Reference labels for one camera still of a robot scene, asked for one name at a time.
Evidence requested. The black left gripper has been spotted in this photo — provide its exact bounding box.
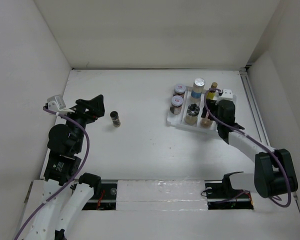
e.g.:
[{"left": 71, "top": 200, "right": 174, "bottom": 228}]
[{"left": 61, "top": 93, "right": 105, "bottom": 152}]

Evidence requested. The yellow label bottle cork cap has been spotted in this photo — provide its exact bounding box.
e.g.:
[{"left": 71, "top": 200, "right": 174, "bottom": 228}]
[{"left": 206, "top": 82, "right": 218, "bottom": 100}]

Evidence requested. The pink lid spice jar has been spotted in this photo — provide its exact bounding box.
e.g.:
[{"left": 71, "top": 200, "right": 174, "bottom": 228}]
[{"left": 200, "top": 112, "right": 213, "bottom": 128}]

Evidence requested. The blue label silver lid jar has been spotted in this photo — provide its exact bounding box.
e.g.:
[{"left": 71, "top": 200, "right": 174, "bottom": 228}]
[{"left": 190, "top": 77, "right": 206, "bottom": 100}]

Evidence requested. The black lid white powder jar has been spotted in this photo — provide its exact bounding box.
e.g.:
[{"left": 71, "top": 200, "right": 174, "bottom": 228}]
[{"left": 184, "top": 103, "right": 200, "bottom": 125}]

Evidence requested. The white lid brown sauce jar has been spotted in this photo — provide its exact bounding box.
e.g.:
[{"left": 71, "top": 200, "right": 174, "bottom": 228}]
[{"left": 173, "top": 84, "right": 187, "bottom": 98}]

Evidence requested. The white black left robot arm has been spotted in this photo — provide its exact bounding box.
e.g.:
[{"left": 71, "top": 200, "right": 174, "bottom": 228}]
[{"left": 21, "top": 94, "right": 105, "bottom": 240}]

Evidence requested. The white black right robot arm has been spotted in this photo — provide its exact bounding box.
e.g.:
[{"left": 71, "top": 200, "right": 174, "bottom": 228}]
[{"left": 204, "top": 99, "right": 298, "bottom": 208}]

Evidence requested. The black pepper grinder bottle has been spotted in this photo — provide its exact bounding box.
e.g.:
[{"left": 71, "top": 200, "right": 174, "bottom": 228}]
[{"left": 110, "top": 111, "right": 121, "bottom": 128}]

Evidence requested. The white divided organizer tray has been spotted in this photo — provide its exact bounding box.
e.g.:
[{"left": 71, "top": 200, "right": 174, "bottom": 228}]
[{"left": 165, "top": 86, "right": 238, "bottom": 135}]

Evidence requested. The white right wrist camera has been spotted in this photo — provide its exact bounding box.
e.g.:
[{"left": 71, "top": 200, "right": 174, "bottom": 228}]
[{"left": 216, "top": 89, "right": 234, "bottom": 101}]

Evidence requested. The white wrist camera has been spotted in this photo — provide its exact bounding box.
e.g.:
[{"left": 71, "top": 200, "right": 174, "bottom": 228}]
[
  {"left": 216, "top": 89, "right": 234, "bottom": 101},
  {"left": 43, "top": 94, "right": 75, "bottom": 115}
]

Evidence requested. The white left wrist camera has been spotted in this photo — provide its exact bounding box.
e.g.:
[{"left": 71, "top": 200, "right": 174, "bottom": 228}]
[{"left": 43, "top": 94, "right": 75, "bottom": 115}]

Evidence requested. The aluminium rail right edge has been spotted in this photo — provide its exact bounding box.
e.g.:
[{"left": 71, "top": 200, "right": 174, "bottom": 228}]
[{"left": 239, "top": 63, "right": 271, "bottom": 147}]

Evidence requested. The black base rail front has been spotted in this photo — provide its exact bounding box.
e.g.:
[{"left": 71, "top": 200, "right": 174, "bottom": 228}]
[{"left": 83, "top": 180, "right": 254, "bottom": 212}]

